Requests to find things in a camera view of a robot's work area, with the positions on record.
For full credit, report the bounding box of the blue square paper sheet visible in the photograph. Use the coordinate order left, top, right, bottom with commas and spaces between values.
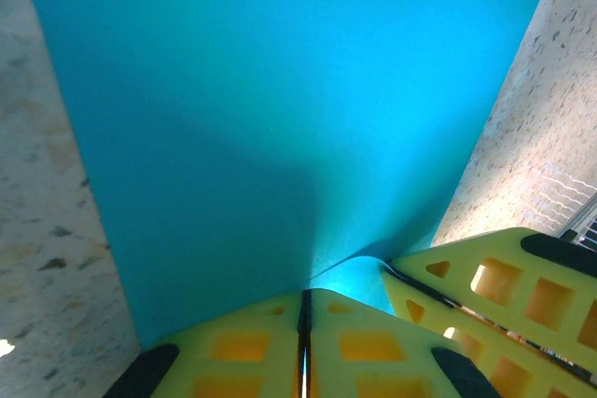
16, 0, 565, 352

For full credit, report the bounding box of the aluminium mounting rail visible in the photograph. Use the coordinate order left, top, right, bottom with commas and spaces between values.
554, 190, 597, 253

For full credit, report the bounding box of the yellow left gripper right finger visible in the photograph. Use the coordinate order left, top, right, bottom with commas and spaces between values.
307, 289, 503, 398

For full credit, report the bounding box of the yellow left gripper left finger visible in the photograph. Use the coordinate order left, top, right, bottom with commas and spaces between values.
104, 289, 304, 398

